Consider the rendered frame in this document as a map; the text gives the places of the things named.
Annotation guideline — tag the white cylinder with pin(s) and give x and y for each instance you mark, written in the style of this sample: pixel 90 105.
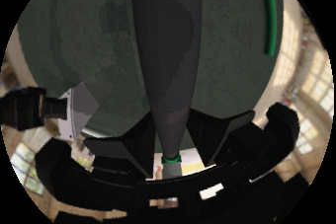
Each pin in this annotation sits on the white cylinder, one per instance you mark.
pixel 95 133

